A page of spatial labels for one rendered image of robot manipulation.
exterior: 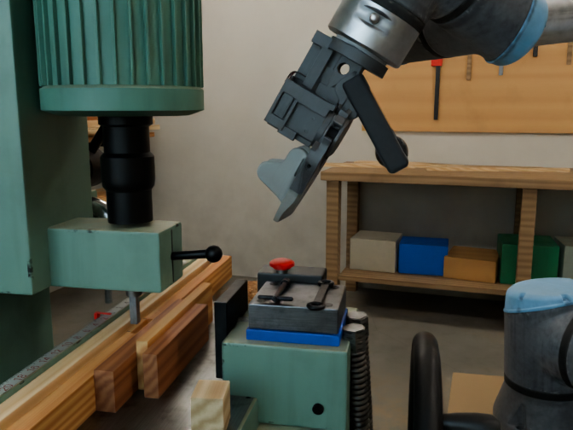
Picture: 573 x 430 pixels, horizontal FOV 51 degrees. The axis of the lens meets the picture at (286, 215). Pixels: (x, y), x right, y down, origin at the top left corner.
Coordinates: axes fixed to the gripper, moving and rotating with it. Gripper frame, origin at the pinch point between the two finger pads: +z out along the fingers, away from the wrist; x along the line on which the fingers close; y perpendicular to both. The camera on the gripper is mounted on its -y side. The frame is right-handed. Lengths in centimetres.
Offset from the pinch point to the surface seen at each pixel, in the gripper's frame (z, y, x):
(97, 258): 13.8, 15.2, 7.8
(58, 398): 20.8, 7.9, 21.3
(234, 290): 10.1, 0.5, 3.5
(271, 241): 107, 25, -330
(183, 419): 19.2, -2.8, 16.0
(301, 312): 5.8, -7.2, 9.1
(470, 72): -54, -27, -309
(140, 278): 13.0, 9.8, 7.8
